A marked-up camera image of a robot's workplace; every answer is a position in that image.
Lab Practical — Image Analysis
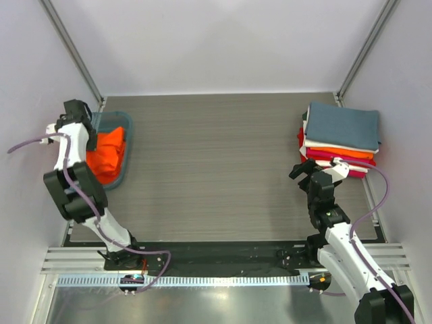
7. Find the folded magenta t-shirt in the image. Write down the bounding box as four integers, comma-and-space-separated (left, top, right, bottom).
305, 149, 376, 166

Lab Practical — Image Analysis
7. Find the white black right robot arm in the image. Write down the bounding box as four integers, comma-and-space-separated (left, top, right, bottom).
289, 158, 415, 323

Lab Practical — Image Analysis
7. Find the left aluminium frame post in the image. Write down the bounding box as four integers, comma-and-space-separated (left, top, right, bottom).
38, 0, 105, 111

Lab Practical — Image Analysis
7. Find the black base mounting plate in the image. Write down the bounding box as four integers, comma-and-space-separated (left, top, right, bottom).
99, 240, 323, 277

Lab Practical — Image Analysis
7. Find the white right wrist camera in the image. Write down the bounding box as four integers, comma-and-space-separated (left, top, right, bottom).
323, 157, 350, 184

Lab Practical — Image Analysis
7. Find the orange t-shirt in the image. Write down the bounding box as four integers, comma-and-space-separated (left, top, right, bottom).
86, 126, 127, 185
307, 148, 374, 159

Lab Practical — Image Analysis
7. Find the folded orange t-shirt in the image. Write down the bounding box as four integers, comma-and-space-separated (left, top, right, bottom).
307, 148, 374, 159

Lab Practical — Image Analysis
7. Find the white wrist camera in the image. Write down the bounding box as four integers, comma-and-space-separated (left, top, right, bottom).
323, 157, 350, 184
39, 123, 61, 145

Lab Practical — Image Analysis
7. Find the aluminium frame post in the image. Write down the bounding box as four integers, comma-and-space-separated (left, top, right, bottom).
333, 0, 400, 107
38, 0, 105, 111

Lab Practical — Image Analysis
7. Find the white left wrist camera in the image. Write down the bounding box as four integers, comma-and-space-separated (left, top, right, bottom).
39, 123, 61, 145

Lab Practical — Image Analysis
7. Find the slotted grey cable duct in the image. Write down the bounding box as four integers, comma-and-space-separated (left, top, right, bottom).
57, 273, 310, 288

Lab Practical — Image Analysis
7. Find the teal plastic bin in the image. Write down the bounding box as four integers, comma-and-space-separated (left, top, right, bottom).
86, 111, 133, 190

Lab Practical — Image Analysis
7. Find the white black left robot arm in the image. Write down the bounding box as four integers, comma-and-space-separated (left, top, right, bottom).
43, 99, 142, 269

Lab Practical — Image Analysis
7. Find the folded blue-grey t-shirt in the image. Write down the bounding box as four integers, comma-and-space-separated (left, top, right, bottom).
305, 102, 381, 151

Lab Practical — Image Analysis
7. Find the right aluminium frame post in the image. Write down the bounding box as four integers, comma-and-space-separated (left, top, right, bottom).
333, 0, 400, 107

